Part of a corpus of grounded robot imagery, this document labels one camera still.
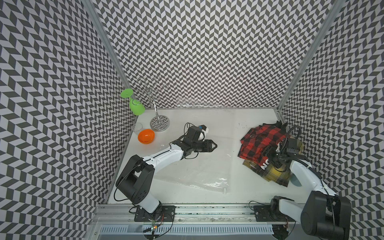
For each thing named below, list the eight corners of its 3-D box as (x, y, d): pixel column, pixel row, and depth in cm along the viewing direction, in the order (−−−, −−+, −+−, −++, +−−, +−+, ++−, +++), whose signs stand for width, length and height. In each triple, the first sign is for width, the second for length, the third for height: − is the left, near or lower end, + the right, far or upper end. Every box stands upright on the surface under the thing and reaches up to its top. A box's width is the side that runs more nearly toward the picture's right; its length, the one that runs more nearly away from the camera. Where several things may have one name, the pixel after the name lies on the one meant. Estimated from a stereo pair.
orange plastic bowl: (138, 146, 99) (135, 142, 95) (141, 133, 105) (139, 129, 102) (153, 146, 99) (151, 142, 95) (156, 133, 105) (154, 129, 102)
